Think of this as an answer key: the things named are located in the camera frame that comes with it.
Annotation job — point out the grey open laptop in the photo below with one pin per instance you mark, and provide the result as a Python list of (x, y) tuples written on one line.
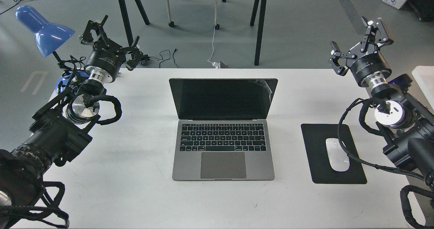
[(222, 129)]

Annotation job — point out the blue desk lamp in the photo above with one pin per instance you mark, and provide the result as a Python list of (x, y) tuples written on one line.
[(48, 38)]

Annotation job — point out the black mouse pad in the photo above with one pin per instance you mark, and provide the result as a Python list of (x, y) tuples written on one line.
[(315, 139)]

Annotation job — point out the white computer mouse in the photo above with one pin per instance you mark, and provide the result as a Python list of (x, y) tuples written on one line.
[(338, 159)]

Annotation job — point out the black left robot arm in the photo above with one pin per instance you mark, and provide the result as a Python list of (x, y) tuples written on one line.
[(61, 131)]

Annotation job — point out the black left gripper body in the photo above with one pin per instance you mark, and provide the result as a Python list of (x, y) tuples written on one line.
[(106, 58)]

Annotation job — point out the white side table edge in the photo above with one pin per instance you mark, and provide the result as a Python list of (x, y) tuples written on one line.
[(424, 76)]

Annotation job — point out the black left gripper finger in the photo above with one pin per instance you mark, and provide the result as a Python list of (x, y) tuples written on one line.
[(86, 37), (131, 55)]

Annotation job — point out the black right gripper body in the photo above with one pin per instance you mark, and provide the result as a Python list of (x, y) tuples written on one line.
[(367, 63)]

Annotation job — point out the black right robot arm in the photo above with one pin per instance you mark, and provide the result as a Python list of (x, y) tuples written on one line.
[(391, 112)]

